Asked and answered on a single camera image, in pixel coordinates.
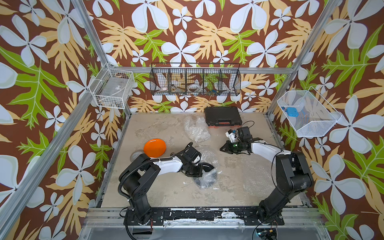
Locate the black plate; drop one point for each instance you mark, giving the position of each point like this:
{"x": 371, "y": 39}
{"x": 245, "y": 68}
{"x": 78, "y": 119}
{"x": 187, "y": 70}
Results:
{"x": 206, "y": 167}

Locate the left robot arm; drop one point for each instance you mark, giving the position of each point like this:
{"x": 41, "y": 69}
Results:
{"x": 136, "y": 180}

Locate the clear bubble wrap sheet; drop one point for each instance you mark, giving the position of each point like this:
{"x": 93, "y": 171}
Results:
{"x": 196, "y": 129}

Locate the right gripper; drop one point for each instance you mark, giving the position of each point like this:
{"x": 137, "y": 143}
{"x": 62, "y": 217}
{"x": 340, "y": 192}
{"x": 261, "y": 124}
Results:
{"x": 227, "y": 144}

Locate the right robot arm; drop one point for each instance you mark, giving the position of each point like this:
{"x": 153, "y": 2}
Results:
{"x": 293, "y": 175}

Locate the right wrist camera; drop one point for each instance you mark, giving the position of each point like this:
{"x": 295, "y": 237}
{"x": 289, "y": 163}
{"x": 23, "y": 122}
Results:
{"x": 241, "y": 134}

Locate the white wire basket right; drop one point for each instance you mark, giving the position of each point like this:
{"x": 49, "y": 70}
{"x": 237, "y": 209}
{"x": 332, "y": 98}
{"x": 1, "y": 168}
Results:
{"x": 316, "y": 115}

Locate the blue object in basket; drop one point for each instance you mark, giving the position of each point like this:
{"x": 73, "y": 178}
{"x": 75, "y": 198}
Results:
{"x": 292, "y": 112}

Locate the white wire basket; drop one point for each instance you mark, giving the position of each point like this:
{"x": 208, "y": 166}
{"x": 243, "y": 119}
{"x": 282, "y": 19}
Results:
{"x": 112, "y": 87}
{"x": 316, "y": 115}

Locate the orange plate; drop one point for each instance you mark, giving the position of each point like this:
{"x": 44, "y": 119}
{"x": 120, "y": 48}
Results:
{"x": 155, "y": 148}

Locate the black plastic case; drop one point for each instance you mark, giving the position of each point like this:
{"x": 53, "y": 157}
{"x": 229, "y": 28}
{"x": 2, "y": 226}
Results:
{"x": 222, "y": 116}

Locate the black wire basket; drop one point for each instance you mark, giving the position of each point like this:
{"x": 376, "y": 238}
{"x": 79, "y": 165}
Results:
{"x": 208, "y": 79}

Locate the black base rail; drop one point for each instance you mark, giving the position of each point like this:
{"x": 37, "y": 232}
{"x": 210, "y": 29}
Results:
{"x": 249, "y": 216}

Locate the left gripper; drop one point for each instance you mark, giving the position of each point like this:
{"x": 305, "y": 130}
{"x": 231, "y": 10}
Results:
{"x": 199, "y": 172}

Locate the white wire basket left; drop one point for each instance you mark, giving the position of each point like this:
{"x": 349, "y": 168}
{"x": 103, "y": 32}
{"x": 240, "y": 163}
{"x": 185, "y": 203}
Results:
{"x": 112, "y": 87}

